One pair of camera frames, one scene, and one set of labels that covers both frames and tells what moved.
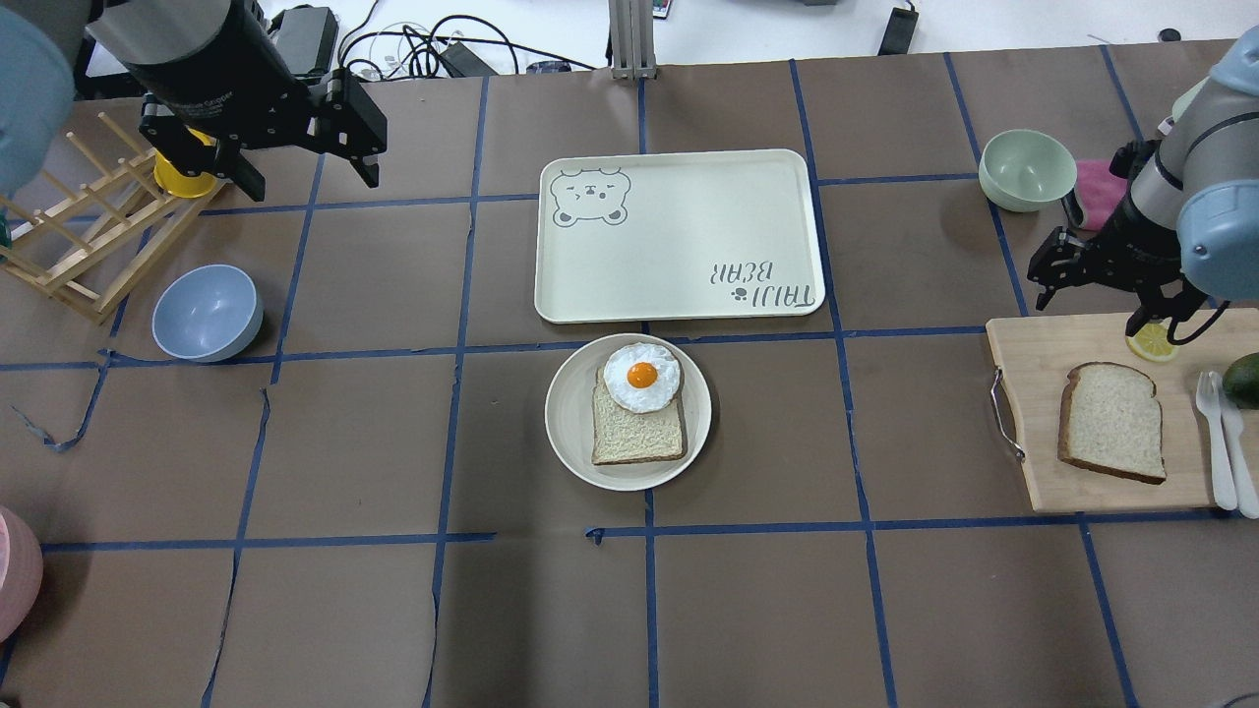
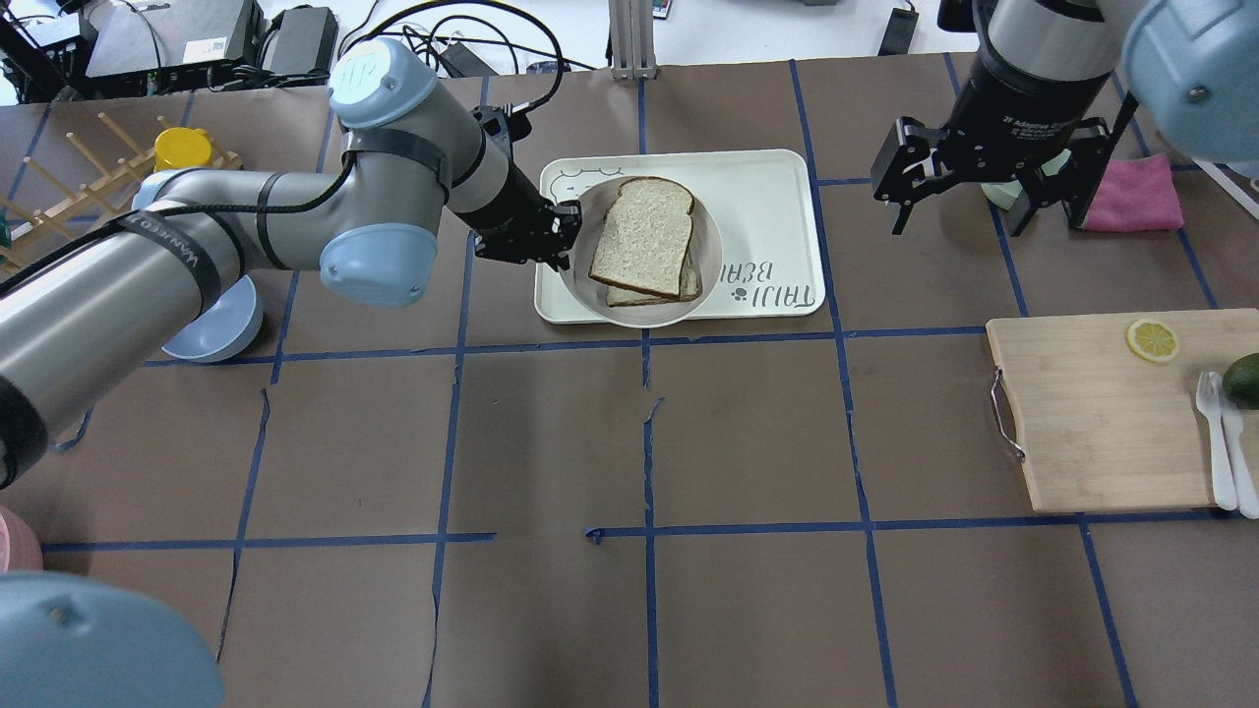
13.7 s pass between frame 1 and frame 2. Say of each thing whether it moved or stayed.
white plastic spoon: stayed
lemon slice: stayed
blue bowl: stayed
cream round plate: moved
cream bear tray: stayed
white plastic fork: stayed
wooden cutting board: stayed
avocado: stayed
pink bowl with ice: stayed
